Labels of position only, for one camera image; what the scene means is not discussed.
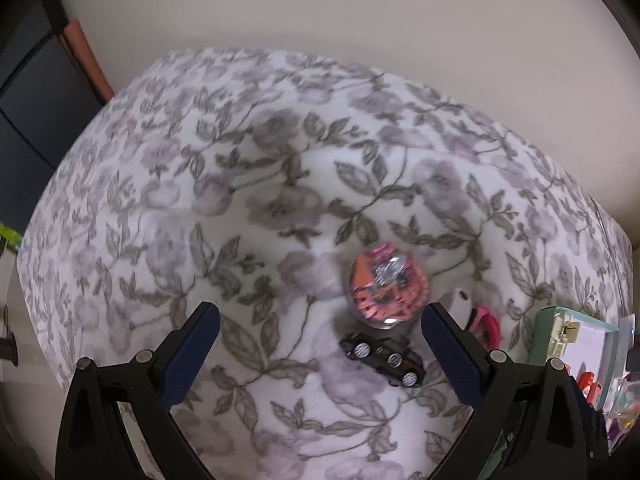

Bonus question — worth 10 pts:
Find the red glue tube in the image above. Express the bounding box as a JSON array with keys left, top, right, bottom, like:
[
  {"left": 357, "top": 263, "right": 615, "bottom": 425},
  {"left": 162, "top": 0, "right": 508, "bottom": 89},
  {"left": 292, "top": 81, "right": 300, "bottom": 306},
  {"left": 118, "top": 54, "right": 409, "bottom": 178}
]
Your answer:
[{"left": 577, "top": 372, "right": 602, "bottom": 408}]

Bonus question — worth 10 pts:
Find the pink kids smartwatch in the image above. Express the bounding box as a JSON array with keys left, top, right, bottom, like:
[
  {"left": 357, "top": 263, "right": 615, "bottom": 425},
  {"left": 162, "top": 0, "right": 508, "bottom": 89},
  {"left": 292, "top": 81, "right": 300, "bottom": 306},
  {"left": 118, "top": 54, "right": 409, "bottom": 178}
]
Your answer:
[{"left": 466, "top": 306, "right": 502, "bottom": 351}]

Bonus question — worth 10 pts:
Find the teal white box lid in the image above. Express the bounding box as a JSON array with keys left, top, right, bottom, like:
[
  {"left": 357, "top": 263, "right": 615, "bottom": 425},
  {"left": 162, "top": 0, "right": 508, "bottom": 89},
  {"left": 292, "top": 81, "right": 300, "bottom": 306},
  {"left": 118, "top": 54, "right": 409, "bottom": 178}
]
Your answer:
[{"left": 478, "top": 307, "right": 620, "bottom": 479}]

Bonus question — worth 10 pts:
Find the black toy car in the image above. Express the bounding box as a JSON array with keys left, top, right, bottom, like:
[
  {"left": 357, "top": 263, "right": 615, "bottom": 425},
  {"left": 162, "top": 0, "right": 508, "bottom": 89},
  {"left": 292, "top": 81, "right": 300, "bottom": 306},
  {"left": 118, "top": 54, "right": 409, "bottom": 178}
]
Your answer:
[{"left": 340, "top": 333, "right": 425, "bottom": 389}]

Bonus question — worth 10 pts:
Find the cream hair claw clip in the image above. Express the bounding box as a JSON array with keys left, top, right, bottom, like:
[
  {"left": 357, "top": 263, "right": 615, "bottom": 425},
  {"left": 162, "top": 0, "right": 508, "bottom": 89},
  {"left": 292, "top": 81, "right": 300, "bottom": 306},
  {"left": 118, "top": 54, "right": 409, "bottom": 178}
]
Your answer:
[{"left": 544, "top": 312, "right": 582, "bottom": 361}]

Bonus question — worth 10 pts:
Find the floral grey white blanket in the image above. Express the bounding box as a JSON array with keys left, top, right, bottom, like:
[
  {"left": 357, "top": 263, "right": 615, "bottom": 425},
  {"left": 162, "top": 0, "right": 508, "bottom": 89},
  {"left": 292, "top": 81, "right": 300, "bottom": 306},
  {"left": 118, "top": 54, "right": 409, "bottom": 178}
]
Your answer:
[{"left": 17, "top": 49, "right": 634, "bottom": 479}]

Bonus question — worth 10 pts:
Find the clear ball with pink bands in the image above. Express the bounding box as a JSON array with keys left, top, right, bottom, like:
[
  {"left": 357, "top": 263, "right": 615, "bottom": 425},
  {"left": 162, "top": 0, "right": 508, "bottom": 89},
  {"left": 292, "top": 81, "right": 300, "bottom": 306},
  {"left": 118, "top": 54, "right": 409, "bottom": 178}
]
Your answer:
[{"left": 345, "top": 242, "right": 431, "bottom": 330}]

